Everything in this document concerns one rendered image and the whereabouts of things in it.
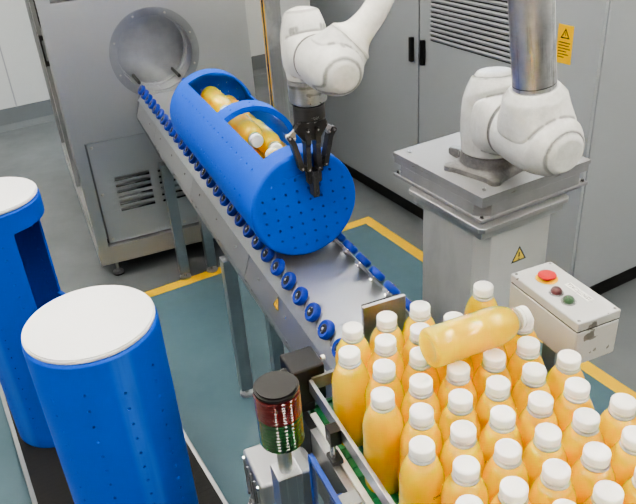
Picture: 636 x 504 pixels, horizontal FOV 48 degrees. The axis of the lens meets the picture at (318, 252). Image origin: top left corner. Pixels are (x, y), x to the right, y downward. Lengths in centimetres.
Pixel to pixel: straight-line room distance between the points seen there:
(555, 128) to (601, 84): 124
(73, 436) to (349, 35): 100
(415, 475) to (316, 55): 81
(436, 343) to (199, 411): 178
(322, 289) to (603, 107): 158
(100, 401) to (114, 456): 15
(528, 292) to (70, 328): 94
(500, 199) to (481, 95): 27
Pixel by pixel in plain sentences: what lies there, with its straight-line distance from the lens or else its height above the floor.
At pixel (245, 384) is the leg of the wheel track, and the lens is 285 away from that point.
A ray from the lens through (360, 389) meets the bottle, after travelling 130.
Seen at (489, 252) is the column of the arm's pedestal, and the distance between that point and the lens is 196.
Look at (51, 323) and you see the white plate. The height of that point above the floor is 104.
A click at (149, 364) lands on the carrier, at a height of 96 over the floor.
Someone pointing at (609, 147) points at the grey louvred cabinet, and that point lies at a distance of 310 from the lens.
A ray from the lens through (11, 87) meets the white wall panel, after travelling 637.
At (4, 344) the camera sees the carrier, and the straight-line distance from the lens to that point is 244.
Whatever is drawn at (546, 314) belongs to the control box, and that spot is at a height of 107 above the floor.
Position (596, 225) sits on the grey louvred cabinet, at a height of 40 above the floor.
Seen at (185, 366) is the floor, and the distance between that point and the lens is 310.
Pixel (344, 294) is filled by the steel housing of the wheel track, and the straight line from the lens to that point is 175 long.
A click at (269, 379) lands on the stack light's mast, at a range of 99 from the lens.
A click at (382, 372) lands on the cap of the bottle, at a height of 110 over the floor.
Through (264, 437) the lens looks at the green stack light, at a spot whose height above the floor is 119.
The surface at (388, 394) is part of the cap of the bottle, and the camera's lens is 119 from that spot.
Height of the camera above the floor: 189
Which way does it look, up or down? 30 degrees down
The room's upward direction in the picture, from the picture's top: 4 degrees counter-clockwise
